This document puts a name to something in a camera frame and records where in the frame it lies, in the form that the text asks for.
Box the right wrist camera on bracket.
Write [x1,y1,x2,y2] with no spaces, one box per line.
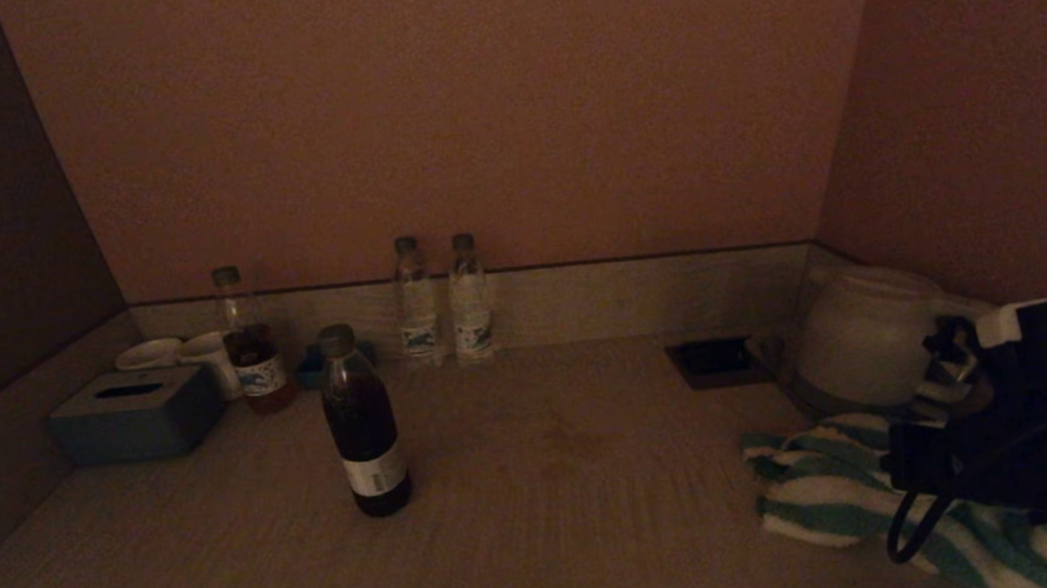
[922,314,990,403]

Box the small blue tray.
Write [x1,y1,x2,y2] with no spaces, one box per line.
[295,339,379,393]

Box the white mug with handle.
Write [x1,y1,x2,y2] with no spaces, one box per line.
[176,330,245,404]

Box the half-full tea bottle blue label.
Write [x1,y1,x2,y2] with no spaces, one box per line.
[211,262,297,418]

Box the blue-grey tissue box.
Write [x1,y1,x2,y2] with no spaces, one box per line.
[44,362,227,471]

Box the teal white striped towel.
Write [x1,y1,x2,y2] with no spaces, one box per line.
[741,398,1047,588]

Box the black recessed socket panel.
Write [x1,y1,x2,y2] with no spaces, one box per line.
[665,335,774,393]

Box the clear water bottle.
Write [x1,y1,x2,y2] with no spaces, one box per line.
[445,231,498,366]
[390,235,445,371]

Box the white electric kettle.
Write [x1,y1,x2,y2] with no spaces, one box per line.
[779,253,1005,428]

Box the dark tea bottle white label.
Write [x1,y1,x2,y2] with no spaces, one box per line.
[316,319,415,522]

